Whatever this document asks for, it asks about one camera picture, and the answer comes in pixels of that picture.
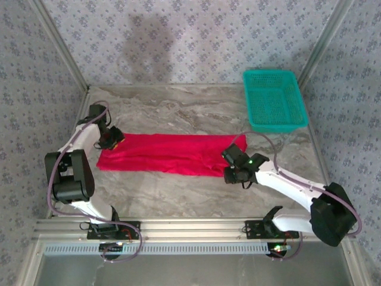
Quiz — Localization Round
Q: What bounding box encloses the red t-shirt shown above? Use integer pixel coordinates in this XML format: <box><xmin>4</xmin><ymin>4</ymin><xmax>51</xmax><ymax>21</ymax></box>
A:
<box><xmin>95</xmin><ymin>133</ymin><xmax>248</xmax><ymax>179</ymax></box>

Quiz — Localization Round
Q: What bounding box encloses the teal plastic basket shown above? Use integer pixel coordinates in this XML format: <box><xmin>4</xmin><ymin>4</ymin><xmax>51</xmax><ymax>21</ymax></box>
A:
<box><xmin>242</xmin><ymin>69</ymin><xmax>309</xmax><ymax>134</ymax></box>

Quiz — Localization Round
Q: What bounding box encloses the black controller board with LED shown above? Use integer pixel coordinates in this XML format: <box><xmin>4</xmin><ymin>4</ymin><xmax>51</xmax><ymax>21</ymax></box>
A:
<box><xmin>267</xmin><ymin>243</ymin><xmax>293</xmax><ymax>259</ymax></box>
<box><xmin>99</xmin><ymin>242</ymin><xmax>125</xmax><ymax>260</ymax></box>

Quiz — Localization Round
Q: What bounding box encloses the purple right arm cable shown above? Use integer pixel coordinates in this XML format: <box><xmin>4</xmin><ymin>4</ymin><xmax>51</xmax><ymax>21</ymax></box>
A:
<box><xmin>230</xmin><ymin>132</ymin><xmax>363</xmax><ymax>262</ymax></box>

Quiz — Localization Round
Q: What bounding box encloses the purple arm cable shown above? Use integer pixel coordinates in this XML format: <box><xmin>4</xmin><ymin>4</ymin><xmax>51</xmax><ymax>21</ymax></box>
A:
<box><xmin>230</xmin><ymin>132</ymin><xmax>363</xmax><ymax>262</ymax></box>
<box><xmin>47</xmin><ymin>100</ymin><xmax>145</xmax><ymax>263</ymax></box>

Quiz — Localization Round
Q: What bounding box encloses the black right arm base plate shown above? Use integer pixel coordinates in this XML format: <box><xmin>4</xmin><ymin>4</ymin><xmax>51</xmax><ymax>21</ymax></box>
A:
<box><xmin>245</xmin><ymin>219</ymin><xmax>300</xmax><ymax>240</ymax></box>

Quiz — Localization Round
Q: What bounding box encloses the aluminium mounting rail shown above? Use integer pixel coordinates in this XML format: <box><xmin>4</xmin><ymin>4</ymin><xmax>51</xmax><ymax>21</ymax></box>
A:
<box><xmin>32</xmin><ymin>217</ymin><xmax>357</xmax><ymax>241</ymax></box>

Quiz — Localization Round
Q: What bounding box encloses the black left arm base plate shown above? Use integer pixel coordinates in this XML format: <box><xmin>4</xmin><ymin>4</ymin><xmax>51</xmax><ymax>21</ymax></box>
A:
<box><xmin>86</xmin><ymin>220</ymin><xmax>141</xmax><ymax>241</ymax></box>

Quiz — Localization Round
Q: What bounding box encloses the grey slotted cable duct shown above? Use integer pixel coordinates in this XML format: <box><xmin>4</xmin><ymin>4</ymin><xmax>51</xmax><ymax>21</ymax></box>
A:
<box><xmin>43</xmin><ymin>241</ymin><xmax>270</xmax><ymax>256</ymax></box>

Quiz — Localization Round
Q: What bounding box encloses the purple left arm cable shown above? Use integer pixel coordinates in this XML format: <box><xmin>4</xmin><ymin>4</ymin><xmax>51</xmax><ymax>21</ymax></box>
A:
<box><xmin>47</xmin><ymin>100</ymin><xmax>145</xmax><ymax>263</ymax></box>

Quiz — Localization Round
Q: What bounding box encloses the aluminium frame post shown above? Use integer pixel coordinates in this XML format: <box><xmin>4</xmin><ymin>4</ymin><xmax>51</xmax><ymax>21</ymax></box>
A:
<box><xmin>29</xmin><ymin>0</ymin><xmax>92</xmax><ymax>93</ymax></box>
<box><xmin>296</xmin><ymin>0</ymin><xmax>355</xmax><ymax>89</ymax></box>

